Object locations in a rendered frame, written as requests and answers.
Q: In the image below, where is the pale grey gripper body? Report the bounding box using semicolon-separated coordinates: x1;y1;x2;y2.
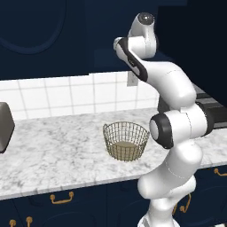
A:
157;97;171;115

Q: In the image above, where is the tall navy cabinet panel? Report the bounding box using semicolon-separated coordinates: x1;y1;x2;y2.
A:
155;0;227;100

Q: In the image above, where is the plain navy cabinet door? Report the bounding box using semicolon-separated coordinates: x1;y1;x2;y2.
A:
85;0;160;74

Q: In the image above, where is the navy base cabinet door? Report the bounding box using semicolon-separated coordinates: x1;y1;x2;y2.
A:
106;178;153;227
172;165;227;227

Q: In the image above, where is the navy cabinet door oval inlay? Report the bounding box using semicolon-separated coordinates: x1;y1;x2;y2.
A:
0;0;90;82

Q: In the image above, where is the black hob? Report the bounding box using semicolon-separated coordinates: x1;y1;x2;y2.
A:
192;83;227;130

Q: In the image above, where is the navy drawer front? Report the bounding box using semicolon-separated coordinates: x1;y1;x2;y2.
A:
12;184;108;227

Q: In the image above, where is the grey toaster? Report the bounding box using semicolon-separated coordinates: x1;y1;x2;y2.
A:
0;101;16;154

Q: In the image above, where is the grey wall outlet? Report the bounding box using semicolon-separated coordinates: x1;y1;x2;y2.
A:
127;71;139;88

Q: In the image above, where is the gold wire basket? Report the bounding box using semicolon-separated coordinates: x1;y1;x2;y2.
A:
102;121;151;162

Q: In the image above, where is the gold drawer handle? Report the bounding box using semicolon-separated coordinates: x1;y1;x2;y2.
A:
49;191;75;206

